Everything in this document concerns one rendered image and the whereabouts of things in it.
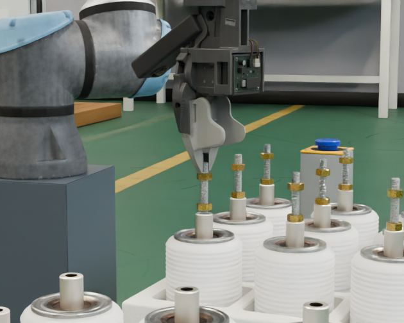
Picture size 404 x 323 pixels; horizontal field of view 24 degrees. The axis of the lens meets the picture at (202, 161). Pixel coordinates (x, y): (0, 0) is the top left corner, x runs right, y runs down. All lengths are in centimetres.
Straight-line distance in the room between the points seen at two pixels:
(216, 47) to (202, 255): 25
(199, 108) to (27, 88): 30
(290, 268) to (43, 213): 38
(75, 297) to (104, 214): 54
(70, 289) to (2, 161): 48
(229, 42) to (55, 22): 32
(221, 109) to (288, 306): 25
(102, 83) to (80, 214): 19
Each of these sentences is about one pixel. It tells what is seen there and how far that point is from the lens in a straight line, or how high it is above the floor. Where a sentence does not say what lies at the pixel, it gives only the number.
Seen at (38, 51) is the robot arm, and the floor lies 48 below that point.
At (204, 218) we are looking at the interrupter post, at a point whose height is 28.
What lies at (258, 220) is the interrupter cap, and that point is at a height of 25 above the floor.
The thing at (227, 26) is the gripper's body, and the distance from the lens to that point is 109.
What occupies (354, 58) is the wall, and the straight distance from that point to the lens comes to 613.
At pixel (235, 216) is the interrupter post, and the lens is 126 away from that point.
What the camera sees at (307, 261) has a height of 24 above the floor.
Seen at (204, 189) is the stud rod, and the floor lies 31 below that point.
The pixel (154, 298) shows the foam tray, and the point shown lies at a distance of 116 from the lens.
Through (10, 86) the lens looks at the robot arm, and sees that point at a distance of 133.
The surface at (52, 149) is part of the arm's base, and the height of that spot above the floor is 34.
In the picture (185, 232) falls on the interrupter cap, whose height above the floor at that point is 25.
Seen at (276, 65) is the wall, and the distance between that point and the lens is 622.
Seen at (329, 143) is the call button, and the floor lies 33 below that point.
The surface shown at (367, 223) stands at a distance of 132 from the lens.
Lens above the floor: 51
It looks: 8 degrees down
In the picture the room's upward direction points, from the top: straight up
